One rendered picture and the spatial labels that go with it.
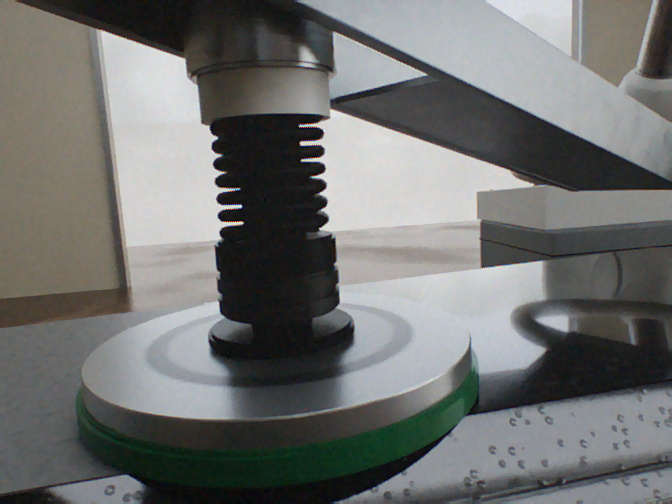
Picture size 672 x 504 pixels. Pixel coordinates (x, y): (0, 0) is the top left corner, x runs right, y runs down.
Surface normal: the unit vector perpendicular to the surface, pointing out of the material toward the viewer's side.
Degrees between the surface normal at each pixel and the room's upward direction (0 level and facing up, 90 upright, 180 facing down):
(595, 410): 45
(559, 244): 90
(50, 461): 0
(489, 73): 90
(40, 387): 0
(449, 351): 0
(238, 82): 90
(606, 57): 90
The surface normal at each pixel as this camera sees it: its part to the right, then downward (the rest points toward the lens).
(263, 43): 0.17, 0.14
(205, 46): -0.58, 0.15
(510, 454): 0.13, -0.60
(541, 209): -0.98, 0.08
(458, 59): 0.61, 0.09
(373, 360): -0.05, -0.99
